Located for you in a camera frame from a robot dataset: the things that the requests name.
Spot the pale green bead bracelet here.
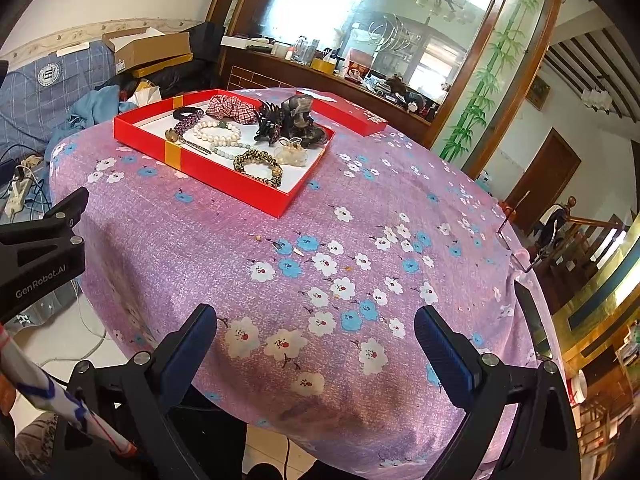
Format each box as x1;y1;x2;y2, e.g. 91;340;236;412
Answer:
209;118;266;161

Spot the white ceiling lamp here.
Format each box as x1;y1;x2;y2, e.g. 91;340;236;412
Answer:
579;87;614;112

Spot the red gift box tray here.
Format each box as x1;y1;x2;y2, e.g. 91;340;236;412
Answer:
113;88;336;219

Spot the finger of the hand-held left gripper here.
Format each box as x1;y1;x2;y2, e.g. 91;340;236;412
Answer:
0;186;91;273

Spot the flat yellow box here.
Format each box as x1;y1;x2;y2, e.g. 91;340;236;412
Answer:
131;52;194;79

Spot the blue cloth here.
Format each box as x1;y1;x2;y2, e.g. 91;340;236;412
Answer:
66;84;137;132

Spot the brown bead chain bracelet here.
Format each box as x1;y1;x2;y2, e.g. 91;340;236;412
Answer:
164;128;212;156

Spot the white pearl bracelet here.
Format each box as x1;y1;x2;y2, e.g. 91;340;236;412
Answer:
192;118;242;145

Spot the large wall mirror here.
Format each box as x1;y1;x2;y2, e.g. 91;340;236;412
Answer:
227;0;521;111

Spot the wooden stair railing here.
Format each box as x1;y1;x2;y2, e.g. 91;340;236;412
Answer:
530;198;632;283

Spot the purple bead bracelet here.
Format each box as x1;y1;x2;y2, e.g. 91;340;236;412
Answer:
175;113;206;134

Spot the red gift box lid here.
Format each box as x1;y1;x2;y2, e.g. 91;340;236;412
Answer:
294;88;389;137

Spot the bamboo painted glass panel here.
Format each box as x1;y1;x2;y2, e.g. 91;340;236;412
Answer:
431;0;553;162

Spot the red plaid scrunchie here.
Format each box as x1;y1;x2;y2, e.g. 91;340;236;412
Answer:
207;93;259;125

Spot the brown wooden door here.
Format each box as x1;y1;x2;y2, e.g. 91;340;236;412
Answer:
504;127;582;237

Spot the white striped rod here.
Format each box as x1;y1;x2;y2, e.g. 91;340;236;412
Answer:
0;324;138;457

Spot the blue checked quilt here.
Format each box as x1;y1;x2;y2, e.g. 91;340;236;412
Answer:
0;41;118;163

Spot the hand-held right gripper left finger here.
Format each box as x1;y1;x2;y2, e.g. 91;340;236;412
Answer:
65;302;219;480

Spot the white power strip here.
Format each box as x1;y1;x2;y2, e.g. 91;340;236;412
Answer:
4;164;32;218

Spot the open cardboard box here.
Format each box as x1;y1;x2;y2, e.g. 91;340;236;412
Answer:
102;27;194;74

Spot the framed wall picture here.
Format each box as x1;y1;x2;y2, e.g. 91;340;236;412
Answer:
527;77;552;111

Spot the gold black woven bracelet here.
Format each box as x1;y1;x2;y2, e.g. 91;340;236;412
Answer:
232;148;285;189

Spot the flat white box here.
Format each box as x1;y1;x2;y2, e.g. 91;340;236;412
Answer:
220;34;277;54

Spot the purple floral tablecloth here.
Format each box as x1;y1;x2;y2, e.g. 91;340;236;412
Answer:
47;87;556;466

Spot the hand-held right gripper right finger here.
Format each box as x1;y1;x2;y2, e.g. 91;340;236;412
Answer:
413;305;582;480

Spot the black hair claw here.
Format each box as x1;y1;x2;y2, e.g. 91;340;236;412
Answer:
253;102;284;145

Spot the wooden sideboard cabinet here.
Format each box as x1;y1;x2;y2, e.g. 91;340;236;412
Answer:
220;47;441;148

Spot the gold trimmed column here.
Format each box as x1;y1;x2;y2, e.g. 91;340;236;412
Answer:
564;227;640;363

